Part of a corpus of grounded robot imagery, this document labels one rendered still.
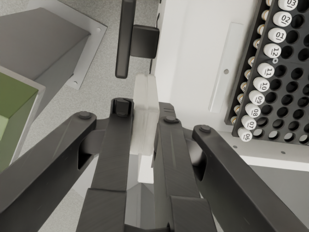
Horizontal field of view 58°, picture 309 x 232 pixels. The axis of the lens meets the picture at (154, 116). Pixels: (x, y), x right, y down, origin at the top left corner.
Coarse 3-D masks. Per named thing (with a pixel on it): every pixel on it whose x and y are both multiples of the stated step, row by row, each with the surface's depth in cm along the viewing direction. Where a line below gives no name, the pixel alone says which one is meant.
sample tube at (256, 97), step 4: (244, 84) 31; (244, 88) 30; (252, 92) 28; (256, 92) 28; (252, 96) 28; (256, 96) 27; (260, 96) 27; (252, 100) 28; (256, 100) 28; (260, 100) 28; (256, 104) 28
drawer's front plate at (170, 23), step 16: (176, 0) 22; (160, 16) 26; (176, 16) 23; (160, 32) 24; (176, 32) 23; (160, 48) 24; (176, 48) 24; (160, 64) 24; (176, 64) 24; (160, 80) 25; (160, 96) 25; (144, 160) 28; (144, 176) 29
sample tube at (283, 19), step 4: (264, 12) 28; (280, 12) 25; (284, 12) 24; (288, 12) 24; (264, 16) 27; (276, 16) 25; (280, 16) 24; (284, 16) 24; (288, 16) 24; (276, 20) 25; (280, 20) 24; (284, 20) 24; (288, 20) 24; (276, 24) 25; (280, 24) 25; (284, 24) 25
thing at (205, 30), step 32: (192, 0) 31; (224, 0) 31; (256, 0) 31; (192, 32) 32; (224, 32) 32; (192, 64) 34; (192, 96) 35; (192, 128) 37; (224, 128) 38; (256, 160) 33; (288, 160) 33
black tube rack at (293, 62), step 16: (304, 0) 28; (256, 16) 28; (304, 16) 26; (256, 32) 29; (288, 32) 26; (304, 32) 26; (256, 48) 30; (288, 48) 30; (304, 48) 27; (240, 64) 31; (288, 64) 27; (304, 64) 27; (240, 80) 31; (272, 80) 28; (288, 80) 28; (304, 80) 28; (272, 96) 32; (288, 96) 32; (304, 96) 29; (272, 112) 30; (288, 112) 30; (304, 112) 30; (256, 128) 30; (272, 128) 30; (288, 128) 30; (304, 128) 34; (304, 144) 31
